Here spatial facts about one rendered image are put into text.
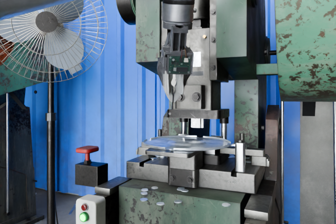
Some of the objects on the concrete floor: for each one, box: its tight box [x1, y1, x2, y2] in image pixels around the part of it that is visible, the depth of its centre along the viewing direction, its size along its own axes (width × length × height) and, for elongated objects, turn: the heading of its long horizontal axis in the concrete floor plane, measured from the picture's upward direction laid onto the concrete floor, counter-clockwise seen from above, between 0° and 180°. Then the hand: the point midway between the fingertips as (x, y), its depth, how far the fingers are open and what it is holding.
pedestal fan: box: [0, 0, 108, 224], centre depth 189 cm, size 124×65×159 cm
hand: (172, 96), depth 79 cm, fingers closed
